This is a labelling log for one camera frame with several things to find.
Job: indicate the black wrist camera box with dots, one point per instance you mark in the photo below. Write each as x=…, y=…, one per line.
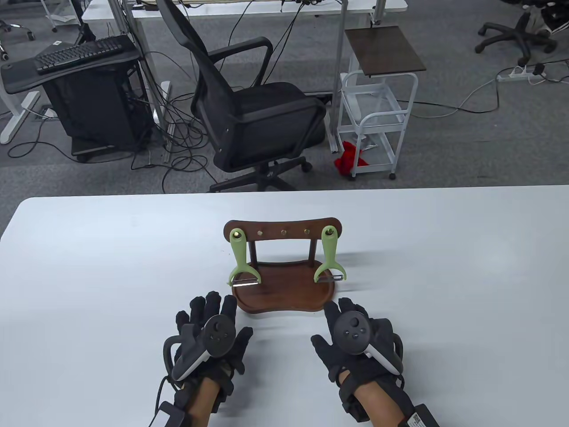
x=166, y=414
x=424, y=416

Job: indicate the person's right hand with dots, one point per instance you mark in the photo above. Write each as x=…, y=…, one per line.
x=326, y=352

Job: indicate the white power strip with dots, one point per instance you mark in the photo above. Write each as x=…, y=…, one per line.
x=511, y=76

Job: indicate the black swivel chair base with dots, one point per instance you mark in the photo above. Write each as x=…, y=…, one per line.
x=515, y=35

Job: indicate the black computer tower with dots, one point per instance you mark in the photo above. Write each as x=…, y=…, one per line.
x=89, y=111

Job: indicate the person's left forearm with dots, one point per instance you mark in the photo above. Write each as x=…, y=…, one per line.
x=202, y=404

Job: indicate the person's right forearm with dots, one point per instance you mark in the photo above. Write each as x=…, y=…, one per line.
x=378, y=405

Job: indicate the black keyboard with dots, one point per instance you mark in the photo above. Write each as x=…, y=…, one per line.
x=80, y=53

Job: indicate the red cloth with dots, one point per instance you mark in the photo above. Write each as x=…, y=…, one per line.
x=346, y=162

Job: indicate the dark brown wooden board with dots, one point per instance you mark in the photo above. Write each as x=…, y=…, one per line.
x=382, y=49

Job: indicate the black keyboard tray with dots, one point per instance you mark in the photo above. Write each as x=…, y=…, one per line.
x=18, y=75

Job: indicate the white metal cart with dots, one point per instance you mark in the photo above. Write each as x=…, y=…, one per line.
x=411, y=111

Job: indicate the black and white controller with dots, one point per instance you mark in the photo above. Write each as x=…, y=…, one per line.
x=215, y=331
x=351, y=331

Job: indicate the person's left hand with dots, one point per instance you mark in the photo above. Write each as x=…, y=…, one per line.
x=243, y=343

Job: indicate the brown wooden key rack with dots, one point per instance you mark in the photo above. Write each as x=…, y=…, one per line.
x=284, y=291

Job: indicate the black mesh office chair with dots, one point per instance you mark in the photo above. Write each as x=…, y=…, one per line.
x=266, y=115

